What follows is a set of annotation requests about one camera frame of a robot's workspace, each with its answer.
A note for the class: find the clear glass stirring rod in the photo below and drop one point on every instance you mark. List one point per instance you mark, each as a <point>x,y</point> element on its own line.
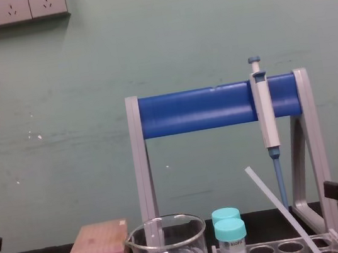
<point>275,199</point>

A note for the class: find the pink pipette tip box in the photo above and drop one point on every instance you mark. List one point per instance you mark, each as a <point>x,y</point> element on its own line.
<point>100,241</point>

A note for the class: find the clear plastic tube rack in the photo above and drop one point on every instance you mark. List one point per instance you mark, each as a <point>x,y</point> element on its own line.
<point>289,247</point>

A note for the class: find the grey and blue pipette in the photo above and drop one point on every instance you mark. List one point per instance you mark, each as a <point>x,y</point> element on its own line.
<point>266,118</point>

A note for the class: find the teal capped sample tube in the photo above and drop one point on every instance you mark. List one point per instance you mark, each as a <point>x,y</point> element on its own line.
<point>231,238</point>
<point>225,214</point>

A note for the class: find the grey pipette stand blue bar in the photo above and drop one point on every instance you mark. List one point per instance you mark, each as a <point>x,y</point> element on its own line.
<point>198,109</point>

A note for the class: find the grey wall socket panel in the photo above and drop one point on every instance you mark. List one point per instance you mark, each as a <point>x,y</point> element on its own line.
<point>11,10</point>

